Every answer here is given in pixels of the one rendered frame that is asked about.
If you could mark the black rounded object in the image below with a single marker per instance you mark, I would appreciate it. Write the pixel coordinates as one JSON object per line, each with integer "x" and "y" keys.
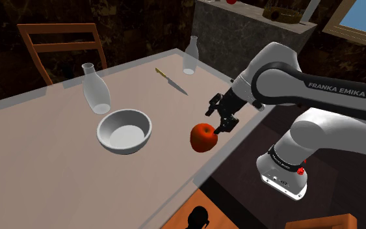
{"x": 198, "y": 218}

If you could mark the white bowl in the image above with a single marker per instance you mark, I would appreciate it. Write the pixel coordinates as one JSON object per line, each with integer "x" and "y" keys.
{"x": 124, "y": 133}

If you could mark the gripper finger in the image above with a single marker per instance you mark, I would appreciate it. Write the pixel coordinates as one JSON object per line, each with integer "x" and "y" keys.
{"x": 227, "y": 124}
{"x": 213, "y": 104}

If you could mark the wooden chair with slatted back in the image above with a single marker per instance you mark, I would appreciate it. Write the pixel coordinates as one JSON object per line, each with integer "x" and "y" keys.
{"x": 65, "y": 47}

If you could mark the red apple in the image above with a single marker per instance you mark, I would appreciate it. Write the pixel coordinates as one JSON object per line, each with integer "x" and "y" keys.
{"x": 203, "y": 138}

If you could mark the grey stone counter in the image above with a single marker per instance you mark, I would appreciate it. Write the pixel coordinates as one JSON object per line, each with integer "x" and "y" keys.
{"x": 233, "y": 38}

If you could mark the table with pale top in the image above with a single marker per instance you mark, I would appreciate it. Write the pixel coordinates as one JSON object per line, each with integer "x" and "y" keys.
{"x": 59, "y": 187}

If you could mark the small clear glass bottle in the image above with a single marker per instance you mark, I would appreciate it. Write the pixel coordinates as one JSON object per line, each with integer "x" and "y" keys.
{"x": 190, "y": 55}

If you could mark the orange wooden chair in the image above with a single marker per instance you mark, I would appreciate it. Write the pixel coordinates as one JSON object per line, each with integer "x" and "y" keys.
{"x": 322, "y": 222}
{"x": 182, "y": 217}

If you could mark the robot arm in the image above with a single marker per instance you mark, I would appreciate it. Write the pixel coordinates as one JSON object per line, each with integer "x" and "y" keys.
{"x": 315, "y": 133}

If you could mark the window with pale frame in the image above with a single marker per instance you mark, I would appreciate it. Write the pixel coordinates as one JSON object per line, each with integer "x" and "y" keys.
{"x": 363, "y": 19}

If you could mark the large clear glass bottle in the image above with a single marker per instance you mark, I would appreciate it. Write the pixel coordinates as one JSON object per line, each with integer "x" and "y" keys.
{"x": 96, "y": 92}

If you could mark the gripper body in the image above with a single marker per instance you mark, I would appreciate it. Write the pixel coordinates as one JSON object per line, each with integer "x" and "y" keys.
{"x": 233, "y": 103}

